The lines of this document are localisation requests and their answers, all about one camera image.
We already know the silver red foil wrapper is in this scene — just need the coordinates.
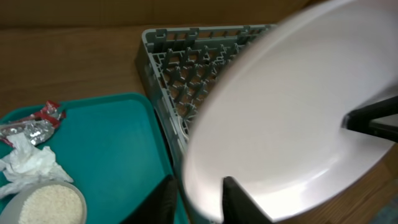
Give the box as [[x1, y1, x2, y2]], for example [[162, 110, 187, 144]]
[[1, 101, 67, 146]]

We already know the teal serving tray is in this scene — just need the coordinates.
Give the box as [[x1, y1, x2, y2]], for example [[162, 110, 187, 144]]
[[45, 93, 173, 224]]

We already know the grey bowl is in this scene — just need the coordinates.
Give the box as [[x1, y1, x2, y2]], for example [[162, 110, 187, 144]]
[[1, 180, 87, 224]]

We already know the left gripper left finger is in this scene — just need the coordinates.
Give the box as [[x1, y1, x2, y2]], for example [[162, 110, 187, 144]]
[[121, 175, 178, 224]]

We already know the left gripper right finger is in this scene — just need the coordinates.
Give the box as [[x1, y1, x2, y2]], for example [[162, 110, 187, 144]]
[[222, 176, 272, 224]]

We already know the grey dishwasher rack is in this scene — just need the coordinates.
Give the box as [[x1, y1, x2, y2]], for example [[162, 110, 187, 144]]
[[135, 24, 275, 179]]

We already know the white rice heap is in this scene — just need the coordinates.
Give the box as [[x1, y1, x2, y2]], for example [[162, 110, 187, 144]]
[[18, 185, 83, 224]]

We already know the pink round plate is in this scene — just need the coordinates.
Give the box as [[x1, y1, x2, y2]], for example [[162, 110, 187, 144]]
[[182, 0, 397, 222]]

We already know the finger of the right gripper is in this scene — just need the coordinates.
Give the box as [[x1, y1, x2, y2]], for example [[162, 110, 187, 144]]
[[342, 96, 397, 142]]

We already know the white napkin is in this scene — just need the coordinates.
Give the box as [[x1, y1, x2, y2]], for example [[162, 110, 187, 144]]
[[1, 133, 73, 198]]

